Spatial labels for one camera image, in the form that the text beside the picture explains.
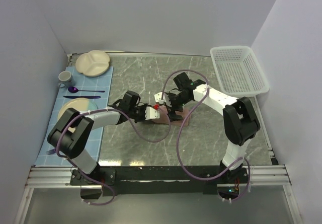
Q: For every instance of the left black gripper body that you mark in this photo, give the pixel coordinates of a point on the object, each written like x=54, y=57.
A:
x=140, y=113

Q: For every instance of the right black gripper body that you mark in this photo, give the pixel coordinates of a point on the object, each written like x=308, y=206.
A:
x=177, y=101

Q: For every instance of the white plastic basket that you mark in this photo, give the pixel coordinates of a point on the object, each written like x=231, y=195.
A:
x=238, y=71

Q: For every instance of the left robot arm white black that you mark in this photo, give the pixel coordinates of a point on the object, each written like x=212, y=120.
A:
x=70, y=134

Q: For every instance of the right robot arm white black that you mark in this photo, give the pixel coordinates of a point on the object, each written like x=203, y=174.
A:
x=240, y=120

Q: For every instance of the purple knife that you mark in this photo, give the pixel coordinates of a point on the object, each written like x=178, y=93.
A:
x=86, y=97

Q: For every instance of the blue grid placemat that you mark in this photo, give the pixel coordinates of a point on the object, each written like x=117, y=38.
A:
x=102, y=82

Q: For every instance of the cream teal round plate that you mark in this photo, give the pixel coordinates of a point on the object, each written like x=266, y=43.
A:
x=80, y=104

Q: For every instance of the cream divided plate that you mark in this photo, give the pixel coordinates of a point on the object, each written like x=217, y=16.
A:
x=93, y=63

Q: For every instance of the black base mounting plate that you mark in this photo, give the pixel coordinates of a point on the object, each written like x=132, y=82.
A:
x=126, y=180

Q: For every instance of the purple spoon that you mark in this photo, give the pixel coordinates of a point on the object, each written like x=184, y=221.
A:
x=75, y=90

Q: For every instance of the grey mug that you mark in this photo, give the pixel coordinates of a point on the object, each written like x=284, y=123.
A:
x=65, y=79

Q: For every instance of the purple fork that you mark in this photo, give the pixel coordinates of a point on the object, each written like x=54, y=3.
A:
x=50, y=152

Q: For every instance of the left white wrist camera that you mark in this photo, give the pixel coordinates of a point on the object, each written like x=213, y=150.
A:
x=151, y=113

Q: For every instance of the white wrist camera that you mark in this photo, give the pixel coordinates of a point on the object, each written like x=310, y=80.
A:
x=161, y=99
x=151, y=113

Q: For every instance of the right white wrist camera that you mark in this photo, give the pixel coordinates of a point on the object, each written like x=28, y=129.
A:
x=161, y=99

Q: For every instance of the aluminium frame rail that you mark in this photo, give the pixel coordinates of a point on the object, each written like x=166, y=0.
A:
x=49, y=198

